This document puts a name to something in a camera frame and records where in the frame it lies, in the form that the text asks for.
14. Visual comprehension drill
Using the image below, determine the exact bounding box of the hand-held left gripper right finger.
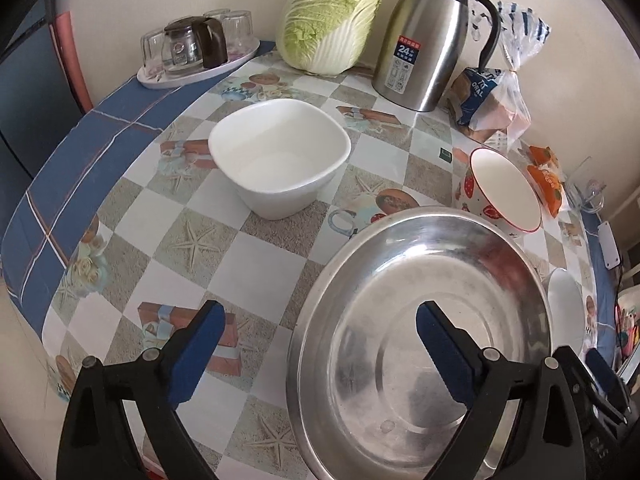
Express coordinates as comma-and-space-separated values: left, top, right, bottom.
416, 301, 587, 480

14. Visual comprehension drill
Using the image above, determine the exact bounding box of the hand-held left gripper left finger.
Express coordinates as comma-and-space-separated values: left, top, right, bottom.
56, 300, 227, 480

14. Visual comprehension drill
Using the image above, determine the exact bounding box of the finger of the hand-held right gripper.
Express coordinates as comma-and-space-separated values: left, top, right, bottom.
575, 347, 632, 416

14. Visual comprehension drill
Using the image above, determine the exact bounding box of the white plate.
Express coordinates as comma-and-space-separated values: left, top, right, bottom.
546, 267, 590, 358

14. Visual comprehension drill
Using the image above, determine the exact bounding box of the large stainless steel bowl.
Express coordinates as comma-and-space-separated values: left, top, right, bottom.
286, 206, 553, 480

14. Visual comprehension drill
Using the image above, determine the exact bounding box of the strawberry print bowl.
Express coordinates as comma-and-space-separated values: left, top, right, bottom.
462, 147, 543, 238

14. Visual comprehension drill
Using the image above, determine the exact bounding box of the white square bowl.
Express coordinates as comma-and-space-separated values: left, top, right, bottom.
208, 99, 352, 221

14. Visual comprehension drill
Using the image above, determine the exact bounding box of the colourful printed bag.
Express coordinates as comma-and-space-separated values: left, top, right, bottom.
617, 294, 640, 363

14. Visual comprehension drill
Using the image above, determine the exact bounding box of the checkered printed oilcloth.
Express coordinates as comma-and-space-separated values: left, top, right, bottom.
42, 52, 601, 480

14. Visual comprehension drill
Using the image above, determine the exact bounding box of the clear plastic cup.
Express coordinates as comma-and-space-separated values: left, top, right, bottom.
565, 157, 606, 216

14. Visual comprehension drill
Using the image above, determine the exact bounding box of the orange snack packet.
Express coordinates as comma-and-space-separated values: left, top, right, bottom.
527, 165, 567, 218
530, 145, 559, 168

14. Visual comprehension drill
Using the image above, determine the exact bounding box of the blue plaid tablecloth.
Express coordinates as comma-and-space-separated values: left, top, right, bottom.
0, 40, 278, 313

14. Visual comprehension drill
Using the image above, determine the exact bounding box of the bagged bread loaf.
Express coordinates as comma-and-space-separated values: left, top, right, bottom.
446, 1, 553, 143

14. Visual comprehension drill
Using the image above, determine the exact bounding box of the white oval tray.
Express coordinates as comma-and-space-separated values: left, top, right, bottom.
137, 40, 261, 91

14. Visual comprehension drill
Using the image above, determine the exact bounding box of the dark blue panel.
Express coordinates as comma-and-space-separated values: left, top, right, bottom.
0, 7, 91, 201

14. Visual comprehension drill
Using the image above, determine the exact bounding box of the salmon pink pipe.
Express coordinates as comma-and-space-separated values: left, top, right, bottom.
52, 11, 94, 111

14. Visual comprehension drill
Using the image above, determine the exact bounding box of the stainless steel thermos jug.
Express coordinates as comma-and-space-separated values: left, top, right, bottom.
371, 0, 502, 112

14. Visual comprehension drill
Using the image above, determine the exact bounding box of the napa cabbage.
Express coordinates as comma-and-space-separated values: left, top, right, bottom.
276, 0, 382, 78

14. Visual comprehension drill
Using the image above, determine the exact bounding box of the glass teapot with brown handle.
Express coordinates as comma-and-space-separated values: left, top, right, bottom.
162, 16, 228, 77

